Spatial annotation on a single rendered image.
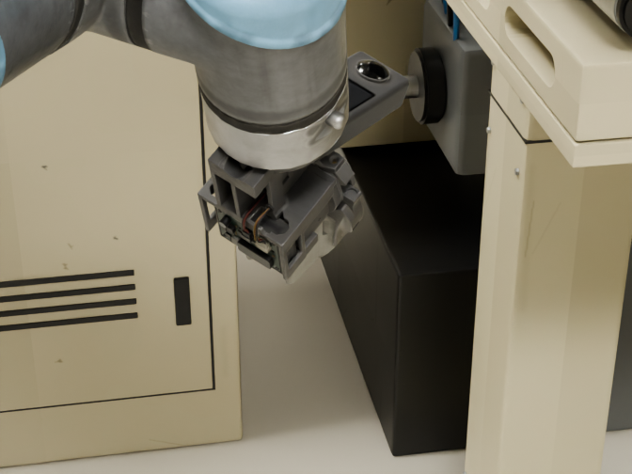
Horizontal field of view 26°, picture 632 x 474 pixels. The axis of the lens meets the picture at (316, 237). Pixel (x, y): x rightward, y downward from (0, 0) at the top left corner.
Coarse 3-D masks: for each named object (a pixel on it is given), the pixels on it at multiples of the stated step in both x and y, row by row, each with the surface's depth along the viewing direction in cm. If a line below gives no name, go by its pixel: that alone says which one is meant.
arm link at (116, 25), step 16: (96, 0) 73; (112, 0) 74; (128, 0) 74; (96, 16) 75; (112, 16) 75; (128, 16) 74; (80, 32) 74; (96, 32) 78; (112, 32) 76; (128, 32) 76; (144, 48) 78
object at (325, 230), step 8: (328, 216) 97; (328, 224) 97; (320, 232) 98; (328, 232) 99; (320, 240) 99; (328, 240) 100; (312, 248) 99; (320, 248) 101; (328, 248) 101; (312, 256) 100; (320, 256) 103; (304, 264) 99; (296, 272) 99; (288, 280) 99
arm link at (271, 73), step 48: (144, 0) 73; (192, 0) 71; (240, 0) 70; (288, 0) 70; (336, 0) 73; (192, 48) 74; (240, 48) 72; (288, 48) 72; (336, 48) 76; (240, 96) 77; (288, 96) 76; (336, 96) 80
